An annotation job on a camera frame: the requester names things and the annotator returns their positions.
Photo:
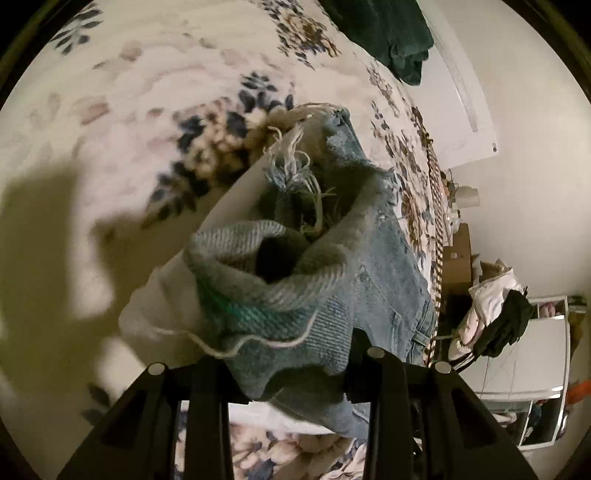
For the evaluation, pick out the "white cabinet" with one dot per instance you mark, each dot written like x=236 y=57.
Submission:
x=526 y=355

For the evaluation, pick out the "cardboard box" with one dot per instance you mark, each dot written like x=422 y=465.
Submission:
x=457 y=258

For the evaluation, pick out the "pile of clothes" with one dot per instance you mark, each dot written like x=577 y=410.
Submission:
x=494 y=314

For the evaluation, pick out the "floral bed blanket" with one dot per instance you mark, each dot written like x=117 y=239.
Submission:
x=152 y=115

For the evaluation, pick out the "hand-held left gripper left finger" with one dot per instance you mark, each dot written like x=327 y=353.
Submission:
x=210 y=392

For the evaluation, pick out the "dark green garment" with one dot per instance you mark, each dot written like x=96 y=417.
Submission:
x=392 y=32

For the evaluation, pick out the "blue denim pants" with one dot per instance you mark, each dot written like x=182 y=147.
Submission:
x=323 y=258

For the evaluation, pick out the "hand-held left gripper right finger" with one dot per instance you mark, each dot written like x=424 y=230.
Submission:
x=369 y=383

